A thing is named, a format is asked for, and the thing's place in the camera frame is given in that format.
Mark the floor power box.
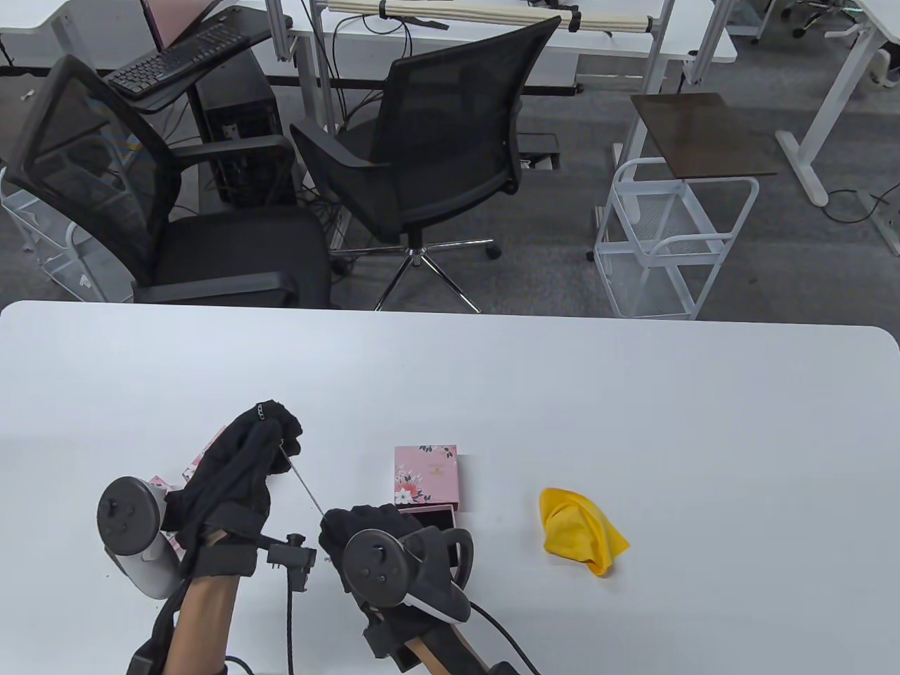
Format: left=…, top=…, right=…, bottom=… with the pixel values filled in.
left=519, top=134, right=563, bottom=171

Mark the person's left hand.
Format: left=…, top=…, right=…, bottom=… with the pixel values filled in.
left=162, top=401, right=303, bottom=579

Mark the black chair with chrome base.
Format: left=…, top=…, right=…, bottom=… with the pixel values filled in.
left=290, top=15, right=563, bottom=314

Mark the grey hand controller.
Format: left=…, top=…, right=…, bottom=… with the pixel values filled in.
left=97, top=477, right=185, bottom=600
left=342, top=527, right=475, bottom=624

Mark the black keyboard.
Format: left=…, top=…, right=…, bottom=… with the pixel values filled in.
left=105, top=25, right=252, bottom=98

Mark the white wire cart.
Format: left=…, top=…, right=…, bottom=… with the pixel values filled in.
left=0, top=167, right=136, bottom=304
left=589, top=156, right=761, bottom=321

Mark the pink floral jewelry box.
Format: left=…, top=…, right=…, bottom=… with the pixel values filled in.
left=394, top=444, right=463, bottom=510
left=148, top=475, right=187, bottom=560
left=181, top=430, right=231, bottom=486

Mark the pink jewelry box drawer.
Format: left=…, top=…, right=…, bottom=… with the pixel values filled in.
left=397, top=503, right=462, bottom=532

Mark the brown board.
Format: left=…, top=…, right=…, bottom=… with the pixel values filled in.
left=631, top=92, right=779, bottom=179

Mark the person's right forearm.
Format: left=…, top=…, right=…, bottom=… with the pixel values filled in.
left=415, top=629, right=482, bottom=675

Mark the person's left forearm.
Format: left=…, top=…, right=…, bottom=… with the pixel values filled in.
left=165, top=577, right=236, bottom=675

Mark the person's right hand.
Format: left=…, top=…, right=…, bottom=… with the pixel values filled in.
left=319, top=503, right=423, bottom=626

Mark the black left forearm module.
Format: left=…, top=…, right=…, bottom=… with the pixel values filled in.
left=125, top=591, right=191, bottom=675

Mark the yellow cleaning cloth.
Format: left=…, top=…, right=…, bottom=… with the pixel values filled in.
left=539, top=487, right=630, bottom=577

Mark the silver chain necklace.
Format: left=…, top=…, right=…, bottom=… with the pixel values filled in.
left=277, top=436, right=326, bottom=520

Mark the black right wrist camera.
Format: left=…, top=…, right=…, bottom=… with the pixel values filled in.
left=362, top=608, right=423, bottom=665

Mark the black mesh office chair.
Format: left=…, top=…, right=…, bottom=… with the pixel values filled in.
left=2, top=55, right=333, bottom=309

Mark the black floor cable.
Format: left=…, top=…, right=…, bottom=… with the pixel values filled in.
left=823, top=187, right=892, bottom=224

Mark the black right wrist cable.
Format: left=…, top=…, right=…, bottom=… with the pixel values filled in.
left=468, top=601, right=542, bottom=675

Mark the black computer tower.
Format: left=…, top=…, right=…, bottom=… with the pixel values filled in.
left=194, top=51, right=297, bottom=209

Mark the white desk with angled leg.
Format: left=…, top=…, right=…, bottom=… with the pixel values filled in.
left=775, top=0, right=900, bottom=257

